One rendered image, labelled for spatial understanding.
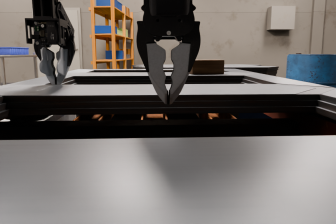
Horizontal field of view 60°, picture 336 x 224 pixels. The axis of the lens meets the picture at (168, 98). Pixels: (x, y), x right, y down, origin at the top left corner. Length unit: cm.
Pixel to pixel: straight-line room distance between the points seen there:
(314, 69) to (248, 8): 544
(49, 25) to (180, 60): 34
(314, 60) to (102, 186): 343
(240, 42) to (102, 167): 848
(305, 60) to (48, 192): 345
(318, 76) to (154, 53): 320
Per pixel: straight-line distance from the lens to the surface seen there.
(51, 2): 69
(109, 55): 695
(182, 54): 42
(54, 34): 67
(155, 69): 42
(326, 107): 57
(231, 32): 860
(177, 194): 16
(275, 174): 20
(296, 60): 361
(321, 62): 356
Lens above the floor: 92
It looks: 9 degrees down
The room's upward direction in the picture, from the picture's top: straight up
